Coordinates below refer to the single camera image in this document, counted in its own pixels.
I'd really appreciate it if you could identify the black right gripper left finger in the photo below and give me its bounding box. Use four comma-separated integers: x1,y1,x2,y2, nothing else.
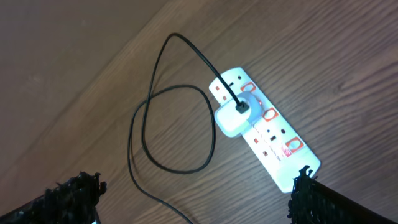
1,172,107,224

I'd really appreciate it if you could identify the black charging cable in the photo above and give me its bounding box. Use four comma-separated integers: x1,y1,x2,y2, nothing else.
127,32,250,224

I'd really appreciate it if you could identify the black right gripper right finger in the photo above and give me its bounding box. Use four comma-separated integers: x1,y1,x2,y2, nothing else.
287,165,397,224

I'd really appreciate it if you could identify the white power strip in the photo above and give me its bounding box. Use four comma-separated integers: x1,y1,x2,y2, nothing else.
209,67,321,193

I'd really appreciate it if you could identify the white charger plug adapter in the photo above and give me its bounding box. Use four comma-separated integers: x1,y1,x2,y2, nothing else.
215,91,264,138

